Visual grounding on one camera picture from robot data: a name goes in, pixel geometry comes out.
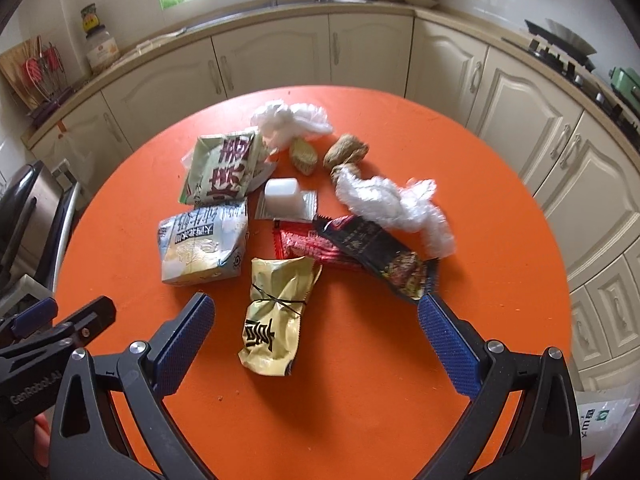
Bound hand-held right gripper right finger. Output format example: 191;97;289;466
415;294;583;480

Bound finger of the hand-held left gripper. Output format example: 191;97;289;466
0;296;117;361
0;297;59;342

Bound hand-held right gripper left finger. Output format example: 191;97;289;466
48;291;221;480

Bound pale blue snack packet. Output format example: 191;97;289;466
157;199;250;286

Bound gold snack packet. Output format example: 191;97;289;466
237;256;323;377

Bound black snack packet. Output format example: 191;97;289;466
312;214;441;303

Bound red snack packet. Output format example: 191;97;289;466
272;217;361;272

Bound clear plastic bag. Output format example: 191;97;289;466
330;164;457;257

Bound green snack packet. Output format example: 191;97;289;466
180;130;278;206

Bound white plastic cup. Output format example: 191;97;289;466
264;177;307;221

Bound yellowish coconut husk piece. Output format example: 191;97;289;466
289;136;319;176

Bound metal framed chair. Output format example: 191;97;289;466
0;160;83;311

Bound white hanging plastic bag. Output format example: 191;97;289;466
52;132;93;181

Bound white printed bag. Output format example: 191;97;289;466
575;390;633;480

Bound white knotted plastic bag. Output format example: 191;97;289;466
250;101;334;151

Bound red kitchen tool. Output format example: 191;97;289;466
25;45;66;91

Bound dish rack with utensils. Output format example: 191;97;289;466
0;35;56;106

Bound clear jar with white lid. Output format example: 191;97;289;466
85;25;121;75

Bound black gas stove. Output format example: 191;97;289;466
525;20;640;128

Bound cream kitchen cabinets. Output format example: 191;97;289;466
25;10;640;391

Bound green electric cooker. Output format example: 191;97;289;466
607;66;640;106

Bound steel wok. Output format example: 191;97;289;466
545;18;598;56

